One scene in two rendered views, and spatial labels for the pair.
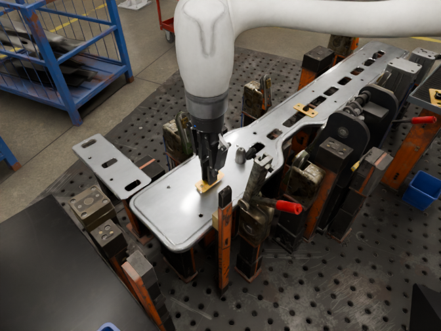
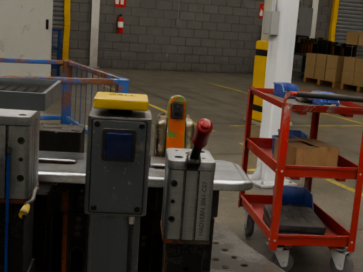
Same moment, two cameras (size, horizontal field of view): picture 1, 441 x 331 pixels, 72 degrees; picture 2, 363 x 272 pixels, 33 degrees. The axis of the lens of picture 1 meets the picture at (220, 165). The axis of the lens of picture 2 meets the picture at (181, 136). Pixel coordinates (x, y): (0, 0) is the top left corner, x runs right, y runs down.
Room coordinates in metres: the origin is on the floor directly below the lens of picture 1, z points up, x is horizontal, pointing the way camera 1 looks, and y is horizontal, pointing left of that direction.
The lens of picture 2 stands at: (0.50, -1.38, 1.25)
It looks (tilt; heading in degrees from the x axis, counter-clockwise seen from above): 10 degrees down; 40
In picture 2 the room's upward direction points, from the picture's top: 4 degrees clockwise
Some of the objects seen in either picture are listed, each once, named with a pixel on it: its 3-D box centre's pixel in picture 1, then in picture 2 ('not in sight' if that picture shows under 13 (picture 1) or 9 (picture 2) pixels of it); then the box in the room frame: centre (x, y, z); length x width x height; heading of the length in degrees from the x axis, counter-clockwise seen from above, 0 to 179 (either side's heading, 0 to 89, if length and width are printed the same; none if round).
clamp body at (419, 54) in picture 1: (405, 90); (181, 271); (1.17, -0.83, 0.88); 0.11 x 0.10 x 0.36; 45
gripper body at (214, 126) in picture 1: (207, 125); not in sight; (0.53, 0.03, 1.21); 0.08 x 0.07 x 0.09; 45
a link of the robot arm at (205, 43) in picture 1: (205, 44); not in sight; (0.54, 0.03, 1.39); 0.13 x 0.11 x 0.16; 8
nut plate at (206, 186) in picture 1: (209, 178); not in sight; (0.53, 0.03, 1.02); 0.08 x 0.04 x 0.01; 135
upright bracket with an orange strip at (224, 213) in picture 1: (224, 252); not in sight; (0.35, -0.01, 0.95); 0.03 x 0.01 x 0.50; 135
